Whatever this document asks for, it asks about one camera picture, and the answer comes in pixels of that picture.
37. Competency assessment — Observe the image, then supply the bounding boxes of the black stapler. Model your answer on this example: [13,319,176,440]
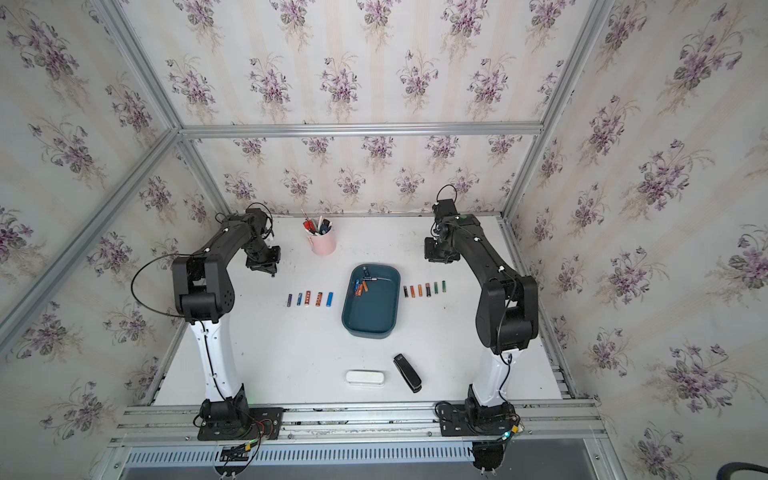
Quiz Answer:
[393,354,422,393]

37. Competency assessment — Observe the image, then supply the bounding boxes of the pink pen cup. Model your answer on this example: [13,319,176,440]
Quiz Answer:
[307,230,337,257]

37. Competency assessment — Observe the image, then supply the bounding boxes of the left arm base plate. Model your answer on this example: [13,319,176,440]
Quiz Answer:
[197,407,284,441]

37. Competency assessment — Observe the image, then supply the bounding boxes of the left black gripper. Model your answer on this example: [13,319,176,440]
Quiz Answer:
[242,240,279,272]

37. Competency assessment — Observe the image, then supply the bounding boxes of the teal plastic storage box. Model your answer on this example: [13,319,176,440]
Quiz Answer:
[341,263,401,339]

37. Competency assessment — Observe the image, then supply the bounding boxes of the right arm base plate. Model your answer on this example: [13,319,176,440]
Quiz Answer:
[433,401,521,440]

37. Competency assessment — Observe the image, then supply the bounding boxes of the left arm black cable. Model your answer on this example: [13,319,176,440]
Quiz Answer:
[130,251,187,319]

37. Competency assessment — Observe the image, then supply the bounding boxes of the pens in cup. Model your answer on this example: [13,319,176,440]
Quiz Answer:
[303,216,333,236]

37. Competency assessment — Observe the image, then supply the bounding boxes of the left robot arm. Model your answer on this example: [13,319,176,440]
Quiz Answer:
[172,202,281,420]

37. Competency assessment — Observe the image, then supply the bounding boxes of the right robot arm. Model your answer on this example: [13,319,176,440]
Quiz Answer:
[424,198,539,409]

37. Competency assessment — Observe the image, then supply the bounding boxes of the white eraser case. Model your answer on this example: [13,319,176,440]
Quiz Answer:
[345,370,386,386]

